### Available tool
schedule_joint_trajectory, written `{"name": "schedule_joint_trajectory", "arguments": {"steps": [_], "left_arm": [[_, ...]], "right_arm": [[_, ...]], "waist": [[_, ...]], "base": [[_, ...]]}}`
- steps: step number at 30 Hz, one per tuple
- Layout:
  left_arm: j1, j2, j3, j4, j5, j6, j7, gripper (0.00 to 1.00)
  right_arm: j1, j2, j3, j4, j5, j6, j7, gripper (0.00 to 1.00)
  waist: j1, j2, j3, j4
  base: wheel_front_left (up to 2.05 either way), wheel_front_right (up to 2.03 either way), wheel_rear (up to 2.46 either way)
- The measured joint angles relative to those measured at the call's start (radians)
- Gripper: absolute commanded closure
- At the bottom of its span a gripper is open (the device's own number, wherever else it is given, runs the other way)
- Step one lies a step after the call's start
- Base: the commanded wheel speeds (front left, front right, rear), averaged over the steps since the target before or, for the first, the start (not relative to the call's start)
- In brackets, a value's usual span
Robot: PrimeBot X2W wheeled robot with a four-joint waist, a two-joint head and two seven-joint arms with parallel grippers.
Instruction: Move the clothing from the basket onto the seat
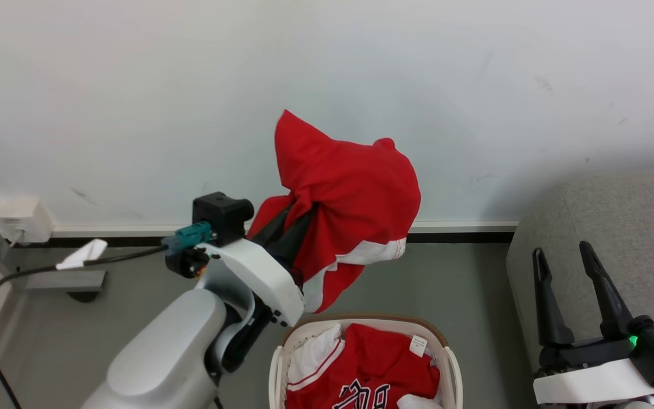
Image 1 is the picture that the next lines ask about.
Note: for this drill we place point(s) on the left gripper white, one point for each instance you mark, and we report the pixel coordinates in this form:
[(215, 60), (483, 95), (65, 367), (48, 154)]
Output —
[(259, 278)]

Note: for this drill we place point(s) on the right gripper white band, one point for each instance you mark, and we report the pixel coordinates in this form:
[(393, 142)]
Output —
[(588, 378)]

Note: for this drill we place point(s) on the red garment with white hem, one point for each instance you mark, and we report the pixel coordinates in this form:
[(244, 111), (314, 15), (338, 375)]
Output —
[(355, 193)]

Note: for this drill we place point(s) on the red jersey with black print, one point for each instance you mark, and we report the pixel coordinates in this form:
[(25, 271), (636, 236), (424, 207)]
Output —
[(372, 363)]

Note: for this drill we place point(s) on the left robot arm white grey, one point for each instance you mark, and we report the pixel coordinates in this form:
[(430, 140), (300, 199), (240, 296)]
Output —
[(162, 352)]

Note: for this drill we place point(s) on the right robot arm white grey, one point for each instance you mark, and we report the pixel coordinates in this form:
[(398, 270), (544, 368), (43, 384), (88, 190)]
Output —
[(636, 405)]

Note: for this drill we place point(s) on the white laundry basket brown rim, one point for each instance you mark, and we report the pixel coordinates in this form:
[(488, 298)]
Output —
[(451, 363)]

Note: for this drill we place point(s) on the grey fabric sofa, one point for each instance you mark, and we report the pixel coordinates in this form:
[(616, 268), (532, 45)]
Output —
[(633, 227)]

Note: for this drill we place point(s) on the white and black baseboard strip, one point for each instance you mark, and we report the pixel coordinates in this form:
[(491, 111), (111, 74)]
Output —
[(457, 232)]

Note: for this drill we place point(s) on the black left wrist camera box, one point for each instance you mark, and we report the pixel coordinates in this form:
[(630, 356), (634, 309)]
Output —
[(222, 216)]

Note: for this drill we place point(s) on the dark round frame foot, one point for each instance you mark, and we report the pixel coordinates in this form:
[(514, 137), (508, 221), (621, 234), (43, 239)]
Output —
[(84, 295)]

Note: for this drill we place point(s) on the white wall socket box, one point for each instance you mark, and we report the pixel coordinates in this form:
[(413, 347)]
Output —
[(23, 218)]

